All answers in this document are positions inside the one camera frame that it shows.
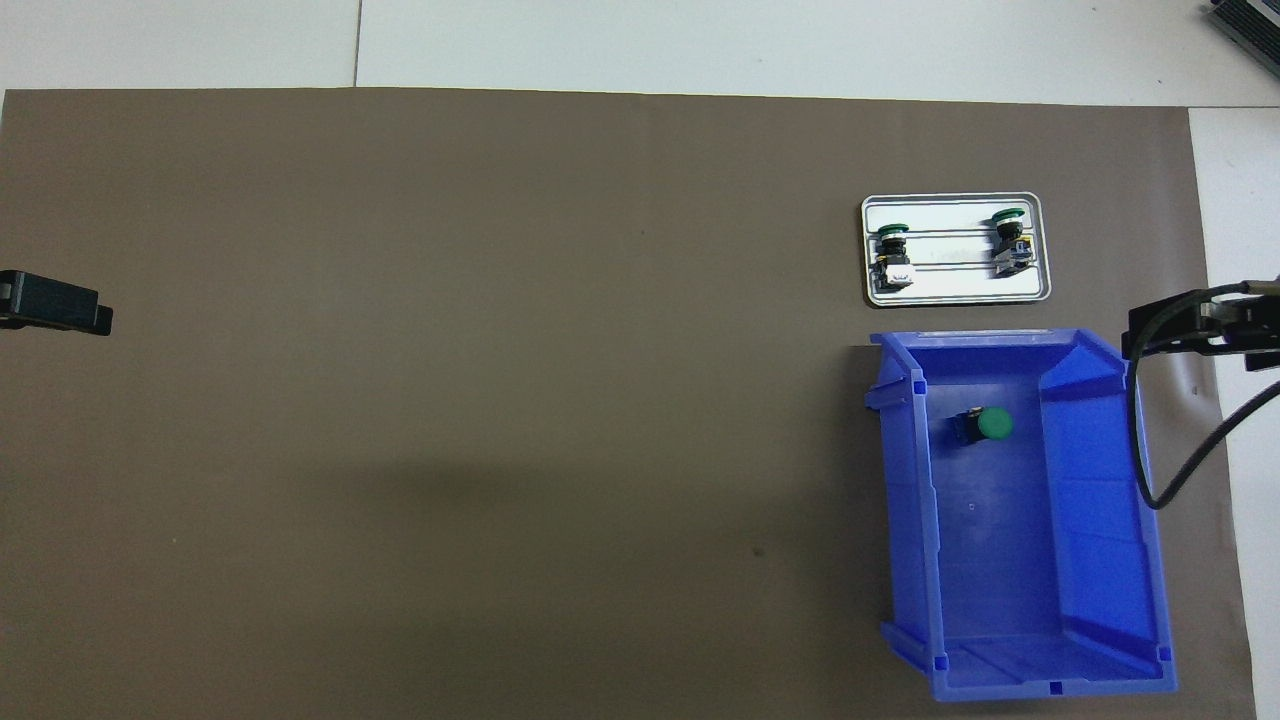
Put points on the green push button white label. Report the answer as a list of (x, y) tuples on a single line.
[(893, 262)]

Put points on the brown table mat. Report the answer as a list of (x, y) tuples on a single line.
[(500, 400)]

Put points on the blue plastic storage bin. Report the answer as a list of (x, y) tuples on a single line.
[(1000, 560)]

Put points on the silver metal tray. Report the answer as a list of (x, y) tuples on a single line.
[(950, 285)]

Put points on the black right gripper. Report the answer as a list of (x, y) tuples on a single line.
[(1250, 325)]

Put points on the grey ribbed device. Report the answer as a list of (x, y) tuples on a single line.
[(1255, 25)]

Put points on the green push button grey block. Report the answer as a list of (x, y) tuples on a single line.
[(1010, 250)]

